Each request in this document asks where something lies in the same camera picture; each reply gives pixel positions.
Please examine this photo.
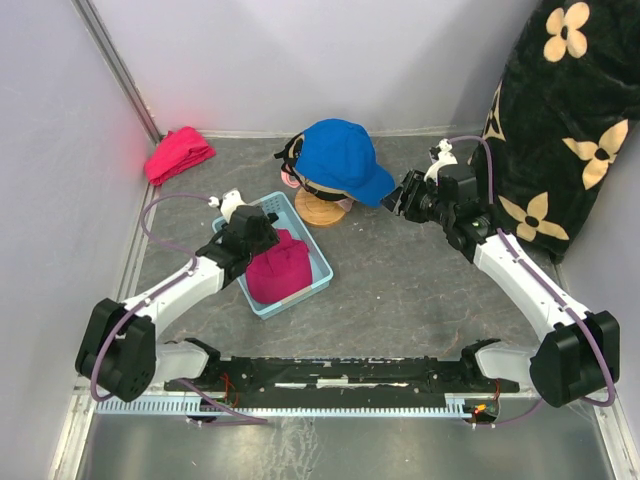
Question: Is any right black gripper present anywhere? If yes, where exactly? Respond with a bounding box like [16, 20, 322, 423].
[378, 168, 453, 227]

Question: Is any magenta cap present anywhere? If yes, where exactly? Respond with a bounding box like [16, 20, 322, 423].
[245, 229, 313, 304]

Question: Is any pink cap with R logo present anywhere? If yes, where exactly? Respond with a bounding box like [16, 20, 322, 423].
[281, 171, 354, 212]

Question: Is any tan cap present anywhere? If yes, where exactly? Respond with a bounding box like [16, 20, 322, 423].
[299, 175, 353, 199]

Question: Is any colourful cap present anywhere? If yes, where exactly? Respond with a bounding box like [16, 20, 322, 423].
[294, 119, 396, 207]

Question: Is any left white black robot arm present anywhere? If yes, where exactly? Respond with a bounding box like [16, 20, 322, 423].
[75, 205, 279, 402]

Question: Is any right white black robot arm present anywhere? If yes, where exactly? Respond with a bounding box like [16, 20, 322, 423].
[381, 165, 620, 407]

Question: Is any wooden hat stand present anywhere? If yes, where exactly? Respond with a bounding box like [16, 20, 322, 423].
[294, 189, 347, 228]

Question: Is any red cloth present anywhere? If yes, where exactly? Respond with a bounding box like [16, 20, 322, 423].
[144, 126, 216, 186]

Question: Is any black floral blanket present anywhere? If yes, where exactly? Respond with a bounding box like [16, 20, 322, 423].
[469, 1, 639, 263]

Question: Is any aluminium corner profile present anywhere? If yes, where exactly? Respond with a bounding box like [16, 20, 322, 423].
[71, 0, 163, 144]

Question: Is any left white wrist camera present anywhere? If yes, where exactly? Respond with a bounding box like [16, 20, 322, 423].
[207, 189, 246, 221]

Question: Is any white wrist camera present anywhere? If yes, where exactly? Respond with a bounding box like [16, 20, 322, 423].
[207, 189, 246, 221]
[424, 139, 457, 181]

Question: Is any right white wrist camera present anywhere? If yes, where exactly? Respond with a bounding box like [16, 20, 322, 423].
[424, 139, 457, 181]

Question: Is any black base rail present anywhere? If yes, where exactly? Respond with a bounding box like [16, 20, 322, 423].
[191, 356, 520, 408]

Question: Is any light blue cable duct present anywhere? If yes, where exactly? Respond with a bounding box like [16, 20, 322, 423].
[95, 394, 473, 420]

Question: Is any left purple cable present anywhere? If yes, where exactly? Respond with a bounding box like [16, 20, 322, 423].
[90, 193, 271, 426]

